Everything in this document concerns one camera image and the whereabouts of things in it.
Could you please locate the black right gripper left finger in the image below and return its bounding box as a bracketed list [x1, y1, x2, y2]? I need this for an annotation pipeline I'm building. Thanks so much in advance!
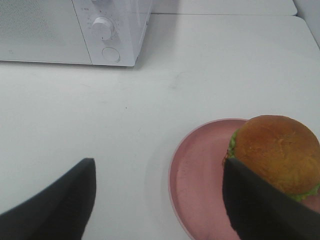
[0, 158, 97, 240]

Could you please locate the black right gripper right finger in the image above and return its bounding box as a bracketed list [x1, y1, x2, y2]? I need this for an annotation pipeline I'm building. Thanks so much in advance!
[223, 158, 320, 240]

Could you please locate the pink round plate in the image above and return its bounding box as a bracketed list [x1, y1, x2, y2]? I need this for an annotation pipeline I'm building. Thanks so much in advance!
[169, 118, 320, 240]

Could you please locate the burger with lettuce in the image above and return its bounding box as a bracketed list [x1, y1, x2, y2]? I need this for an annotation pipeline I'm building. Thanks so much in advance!
[224, 115, 320, 202]

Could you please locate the round white door button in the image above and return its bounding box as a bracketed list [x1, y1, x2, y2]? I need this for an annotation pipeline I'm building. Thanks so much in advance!
[102, 47, 120, 63]

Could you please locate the white microwave door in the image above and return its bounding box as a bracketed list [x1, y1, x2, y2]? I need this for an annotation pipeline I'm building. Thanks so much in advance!
[0, 0, 91, 64]

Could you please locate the white microwave oven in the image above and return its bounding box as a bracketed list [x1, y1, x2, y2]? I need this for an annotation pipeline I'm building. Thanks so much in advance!
[0, 0, 154, 68]

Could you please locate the lower white microwave knob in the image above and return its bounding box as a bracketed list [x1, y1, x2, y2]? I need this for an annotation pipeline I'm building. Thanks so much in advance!
[91, 17, 116, 41]

